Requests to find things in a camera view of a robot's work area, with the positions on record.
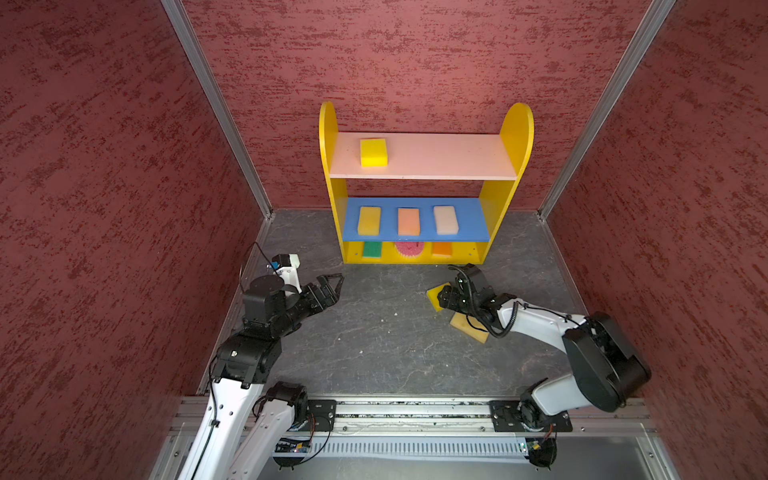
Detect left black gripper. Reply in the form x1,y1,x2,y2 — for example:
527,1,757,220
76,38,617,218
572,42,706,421
272,274,344,336

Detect tan yellow sponge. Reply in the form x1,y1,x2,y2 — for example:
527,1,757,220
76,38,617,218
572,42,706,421
450,312,489,344

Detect bright yellow sponge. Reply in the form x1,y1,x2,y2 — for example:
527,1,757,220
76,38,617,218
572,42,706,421
426,283,450,312
360,138,388,168

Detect green yellow sponge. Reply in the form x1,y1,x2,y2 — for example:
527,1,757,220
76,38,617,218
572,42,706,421
362,242,383,259

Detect orange sponge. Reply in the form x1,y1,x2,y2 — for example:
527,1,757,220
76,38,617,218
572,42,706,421
432,242,453,258

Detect dark yellow sponge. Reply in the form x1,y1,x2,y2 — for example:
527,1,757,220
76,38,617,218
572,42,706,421
357,206,381,237

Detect pale pink sponge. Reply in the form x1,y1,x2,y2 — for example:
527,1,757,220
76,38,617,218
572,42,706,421
433,205,459,236

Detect smiley face sponge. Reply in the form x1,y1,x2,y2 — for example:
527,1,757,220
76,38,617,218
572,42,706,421
394,242,425,261

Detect salmon pink sponge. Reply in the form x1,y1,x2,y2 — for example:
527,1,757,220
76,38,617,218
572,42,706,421
398,208,421,238

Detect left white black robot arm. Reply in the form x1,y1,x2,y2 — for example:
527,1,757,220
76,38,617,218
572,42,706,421
179,267,344,479

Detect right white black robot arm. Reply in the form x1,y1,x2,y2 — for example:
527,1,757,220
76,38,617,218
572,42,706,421
427,264,652,432

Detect yellow shelf pink blue boards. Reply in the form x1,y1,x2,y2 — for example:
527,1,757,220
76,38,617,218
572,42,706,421
318,101,534,265

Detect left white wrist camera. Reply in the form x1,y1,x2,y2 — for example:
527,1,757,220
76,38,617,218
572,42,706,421
271,253,302,294

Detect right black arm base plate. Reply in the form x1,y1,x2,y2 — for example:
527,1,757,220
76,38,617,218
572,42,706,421
488,400,573,434

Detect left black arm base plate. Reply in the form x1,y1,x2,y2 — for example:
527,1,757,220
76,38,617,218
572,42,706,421
291,399,338,433

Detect right circuit board with wires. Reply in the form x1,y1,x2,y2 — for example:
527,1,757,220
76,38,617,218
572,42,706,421
526,426,558,470

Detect circuit board with wires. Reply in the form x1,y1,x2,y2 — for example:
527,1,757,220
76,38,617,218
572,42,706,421
273,417,333,469
526,426,558,470

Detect left circuit board with wires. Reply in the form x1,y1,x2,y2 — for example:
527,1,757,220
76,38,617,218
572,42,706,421
273,417,333,469

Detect left aluminium corner post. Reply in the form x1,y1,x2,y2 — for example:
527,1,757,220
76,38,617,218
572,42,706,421
161,0,274,221

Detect aluminium corner post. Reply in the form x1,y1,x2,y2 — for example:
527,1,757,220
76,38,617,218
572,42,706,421
538,0,676,223
161,0,274,221

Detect right aluminium corner post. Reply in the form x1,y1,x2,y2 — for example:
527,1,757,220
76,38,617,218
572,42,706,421
538,0,676,223

